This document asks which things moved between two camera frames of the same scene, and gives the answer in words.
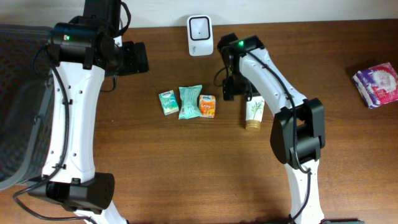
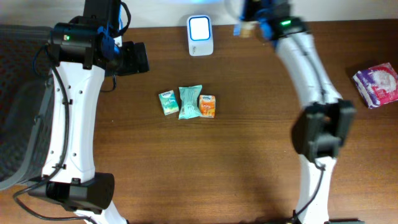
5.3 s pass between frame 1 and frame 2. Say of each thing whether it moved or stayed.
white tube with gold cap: moved
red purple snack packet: stayed
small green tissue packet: stayed
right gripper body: moved
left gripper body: stayed
